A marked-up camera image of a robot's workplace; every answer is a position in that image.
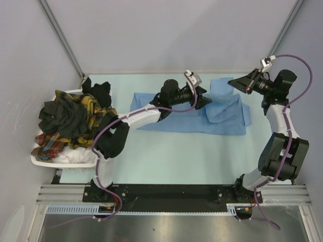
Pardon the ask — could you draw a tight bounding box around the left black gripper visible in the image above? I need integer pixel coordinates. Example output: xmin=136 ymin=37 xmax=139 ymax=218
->
xmin=169 ymin=85 xmax=211 ymax=110

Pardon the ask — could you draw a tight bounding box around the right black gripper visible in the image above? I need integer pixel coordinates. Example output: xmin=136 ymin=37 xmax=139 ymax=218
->
xmin=228 ymin=68 xmax=275 ymax=96

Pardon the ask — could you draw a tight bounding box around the light blue long sleeve shirt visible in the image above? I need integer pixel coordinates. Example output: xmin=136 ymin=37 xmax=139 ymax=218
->
xmin=140 ymin=77 xmax=252 ymax=136

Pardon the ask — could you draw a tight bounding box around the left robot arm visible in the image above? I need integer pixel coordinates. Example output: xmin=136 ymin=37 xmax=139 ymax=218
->
xmin=91 ymin=75 xmax=212 ymax=202

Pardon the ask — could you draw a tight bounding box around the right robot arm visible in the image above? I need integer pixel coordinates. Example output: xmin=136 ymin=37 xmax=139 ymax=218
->
xmin=228 ymin=69 xmax=309 ymax=203

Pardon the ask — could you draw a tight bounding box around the black shirt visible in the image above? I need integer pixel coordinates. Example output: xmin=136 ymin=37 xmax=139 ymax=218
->
xmin=81 ymin=77 xmax=112 ymax=108

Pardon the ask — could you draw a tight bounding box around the yellow plaid shirt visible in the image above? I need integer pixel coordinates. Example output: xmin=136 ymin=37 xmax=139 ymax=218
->
xmin=55 ymin=90 xmax=117 ymax=149

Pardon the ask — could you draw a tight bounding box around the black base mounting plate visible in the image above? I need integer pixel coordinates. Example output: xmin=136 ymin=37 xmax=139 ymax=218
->
xmin=82 ymin=183 xmax=263 ymax=213

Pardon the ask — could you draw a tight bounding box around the white laundry basket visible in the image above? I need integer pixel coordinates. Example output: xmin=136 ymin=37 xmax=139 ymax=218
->
xmin=31 ymin=89 xmax=97 ymax=169

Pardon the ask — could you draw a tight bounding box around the dark grey striped shirt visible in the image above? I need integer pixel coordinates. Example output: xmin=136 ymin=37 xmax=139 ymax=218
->
xmin=38 ymin=98 xmax=88 ymax=139

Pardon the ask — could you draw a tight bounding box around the white shirt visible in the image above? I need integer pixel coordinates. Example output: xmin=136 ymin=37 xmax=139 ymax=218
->
xmin=52 ymin=147 xmax=97 ymax=164

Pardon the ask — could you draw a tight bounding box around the red plaid shirt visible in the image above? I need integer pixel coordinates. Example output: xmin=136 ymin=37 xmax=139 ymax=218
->
xmin=31 ymin=133 xmax=70 ymax=161

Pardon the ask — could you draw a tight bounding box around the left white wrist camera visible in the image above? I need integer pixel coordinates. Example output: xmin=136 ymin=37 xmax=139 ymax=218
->
xmin=184 ymin=70 xmax=202 ymax=88

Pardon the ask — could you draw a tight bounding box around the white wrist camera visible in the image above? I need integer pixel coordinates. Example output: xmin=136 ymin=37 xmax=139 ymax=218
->
xmin=259 ymin=55 xmax=276 ymax=73
xmin=184 ymin=70 xmax=202 ymax=88

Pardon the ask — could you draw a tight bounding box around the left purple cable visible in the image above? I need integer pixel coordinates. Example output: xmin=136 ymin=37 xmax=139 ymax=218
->
xmin=91 ymin=71 xmax=199 ymax=222

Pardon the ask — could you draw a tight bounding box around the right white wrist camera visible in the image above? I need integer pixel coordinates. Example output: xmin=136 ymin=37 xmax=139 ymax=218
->
xmin=259 ymin=55 xmax=276 ymax=73

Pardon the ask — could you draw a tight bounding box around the right aluminium frame post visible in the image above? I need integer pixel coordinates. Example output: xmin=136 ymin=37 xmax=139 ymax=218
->
xmin=264 ymin=0 xmax=305 ymax=59

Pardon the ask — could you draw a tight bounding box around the aluminium frame post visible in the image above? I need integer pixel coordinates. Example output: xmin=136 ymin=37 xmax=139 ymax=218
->
xmin=264 ymin=0 xmax=305 ymax=59
xmin=37 ymin=0 xmax=84 ymax=78

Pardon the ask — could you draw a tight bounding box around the white slotted cable duct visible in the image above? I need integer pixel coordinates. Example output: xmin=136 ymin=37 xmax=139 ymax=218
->
xmin=46 ymin=203 xmax=255 ymax=216

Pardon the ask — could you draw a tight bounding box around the aluminium front rail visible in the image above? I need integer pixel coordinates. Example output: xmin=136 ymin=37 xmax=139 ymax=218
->
xmin=36 ymin=184 xmax=312 ymax=206

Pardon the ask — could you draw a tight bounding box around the left aluminium frame post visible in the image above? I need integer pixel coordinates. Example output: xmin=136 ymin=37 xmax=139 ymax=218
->
xmin=37 ymin=0 xmax=84 ymax=78

